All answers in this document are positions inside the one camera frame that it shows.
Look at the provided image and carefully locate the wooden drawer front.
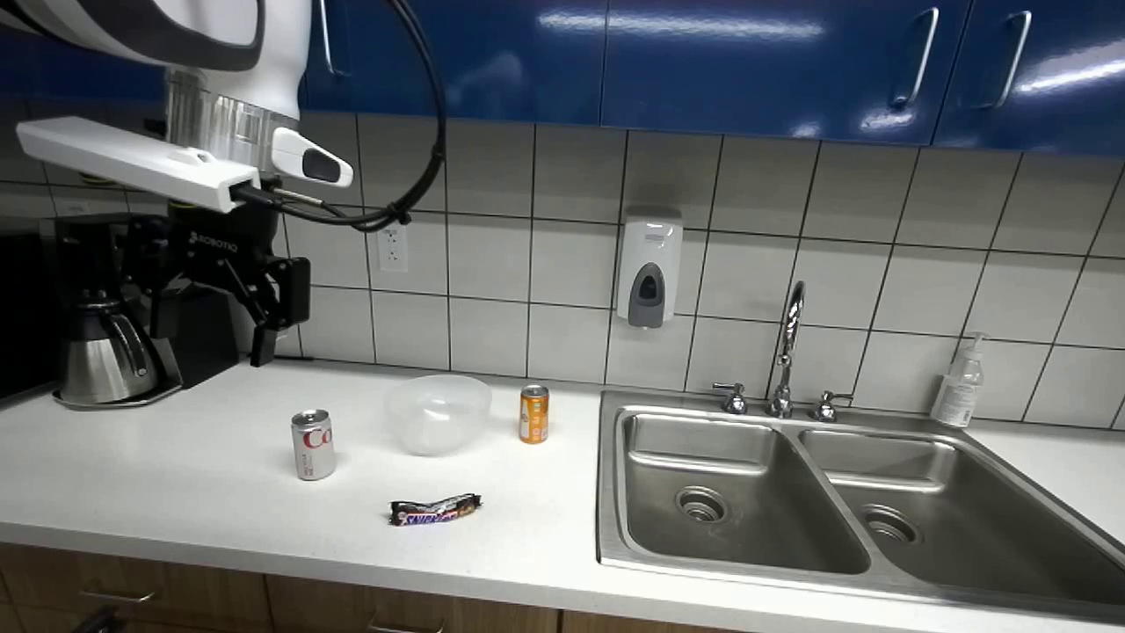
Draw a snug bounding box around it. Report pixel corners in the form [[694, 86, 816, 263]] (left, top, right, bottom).
[[262, 571, 565, 633], [0, 543, 274, 633]]

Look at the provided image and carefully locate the blue cabinet door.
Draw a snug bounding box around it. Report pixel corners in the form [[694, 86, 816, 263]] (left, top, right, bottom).
[[298, 0, 615, 132], [930, 0, 1125, 162], [601, 0, 978, 147], [0, 24, 167, 120]]

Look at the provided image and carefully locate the dark candy bar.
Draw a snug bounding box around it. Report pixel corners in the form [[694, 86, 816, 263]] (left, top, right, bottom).
[[386, 488, 486, 533]]

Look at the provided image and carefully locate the silver soda can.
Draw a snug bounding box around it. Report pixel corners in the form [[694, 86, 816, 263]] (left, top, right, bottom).
[[289, 406, 342, 485]]

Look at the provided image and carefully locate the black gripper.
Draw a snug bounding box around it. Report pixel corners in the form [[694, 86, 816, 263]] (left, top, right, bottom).
[[167, 203, 315, 366]]

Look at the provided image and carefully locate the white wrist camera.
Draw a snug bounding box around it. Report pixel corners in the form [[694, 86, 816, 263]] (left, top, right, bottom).
[[15, 113, 262, 217]]

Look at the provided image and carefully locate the clear plastic pump bottle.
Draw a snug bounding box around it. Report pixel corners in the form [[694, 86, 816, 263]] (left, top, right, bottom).
[[926, 331, 992, 434]]

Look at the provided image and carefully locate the chrome faucet spout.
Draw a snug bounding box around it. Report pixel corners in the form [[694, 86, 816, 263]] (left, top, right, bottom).
[[763, 278, 812, 424]]

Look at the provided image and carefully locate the steel coffee carafe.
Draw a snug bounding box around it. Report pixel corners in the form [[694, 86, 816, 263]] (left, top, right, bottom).
[[56, 292, 167, 412]]

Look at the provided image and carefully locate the white wall soap dispenser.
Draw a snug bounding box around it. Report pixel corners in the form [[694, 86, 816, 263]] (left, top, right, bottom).
[[611, 210, 686, 331]]

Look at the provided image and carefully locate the black coffee maker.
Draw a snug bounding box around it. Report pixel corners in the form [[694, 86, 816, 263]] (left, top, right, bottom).
[[38, 215, 274, 408]]

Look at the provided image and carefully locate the stainless steel double sink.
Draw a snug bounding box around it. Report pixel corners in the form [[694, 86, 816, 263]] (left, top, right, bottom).
[[595, 392, 1125, 628]]

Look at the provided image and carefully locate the white wall outlet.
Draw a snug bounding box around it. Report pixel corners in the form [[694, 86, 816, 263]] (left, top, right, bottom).
[[367, 217, 415, 282]]

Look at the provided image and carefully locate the black countertop appliance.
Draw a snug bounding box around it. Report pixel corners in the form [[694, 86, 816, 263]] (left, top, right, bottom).
[[0, 226, 63, 406]]

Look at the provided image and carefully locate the translucent white plastic bowl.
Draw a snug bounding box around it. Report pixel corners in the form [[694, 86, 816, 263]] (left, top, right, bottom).
[[383, 369, 496, 460]]

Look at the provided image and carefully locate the orange soda can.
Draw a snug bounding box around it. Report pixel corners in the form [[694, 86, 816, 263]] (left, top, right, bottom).
[[515, 379, 554, 447]]

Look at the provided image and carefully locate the silver cabinet door handle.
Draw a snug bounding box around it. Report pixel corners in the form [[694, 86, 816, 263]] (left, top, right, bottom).
[[310, 0, 342, 80], [902, 3, 940, 113], [992, 6, 1035, 113]]

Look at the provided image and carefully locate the chrome faucet handle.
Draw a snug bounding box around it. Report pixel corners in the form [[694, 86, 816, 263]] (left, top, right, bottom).
[[812, 388, 856, 425], [714, 379, 755, 418]]

